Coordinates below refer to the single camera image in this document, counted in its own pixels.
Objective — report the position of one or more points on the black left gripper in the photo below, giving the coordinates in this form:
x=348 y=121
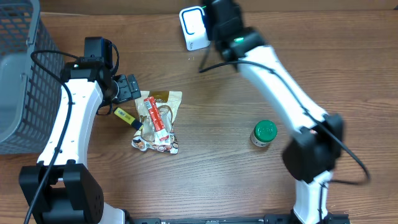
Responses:
x=127 y=89

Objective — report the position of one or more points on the yellow highlighter marker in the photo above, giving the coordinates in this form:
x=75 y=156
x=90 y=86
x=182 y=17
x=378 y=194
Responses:
x=129 y=119

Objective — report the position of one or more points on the brown snack bag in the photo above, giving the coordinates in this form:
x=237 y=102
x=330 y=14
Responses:
x=167 y=104

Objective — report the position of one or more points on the red chocolate bar wrapper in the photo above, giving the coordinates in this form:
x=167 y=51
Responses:
x=161 y=135

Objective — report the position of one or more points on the green lid jar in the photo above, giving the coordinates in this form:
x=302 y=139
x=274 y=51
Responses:
x=263 y=133

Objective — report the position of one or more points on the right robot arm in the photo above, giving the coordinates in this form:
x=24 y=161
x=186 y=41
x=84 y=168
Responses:
x=316 y=137

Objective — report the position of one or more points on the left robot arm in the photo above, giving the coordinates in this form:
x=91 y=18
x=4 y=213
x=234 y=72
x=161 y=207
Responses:
x=60 y=188

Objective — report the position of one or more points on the white barcode scanner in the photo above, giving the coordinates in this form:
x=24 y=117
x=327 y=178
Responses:
x=193 y=28

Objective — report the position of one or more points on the grey plastic mesh basket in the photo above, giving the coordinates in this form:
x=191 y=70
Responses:
x=30 y=97

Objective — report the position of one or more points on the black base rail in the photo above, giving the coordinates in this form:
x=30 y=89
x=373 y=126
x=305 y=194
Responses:
x=211 y=221

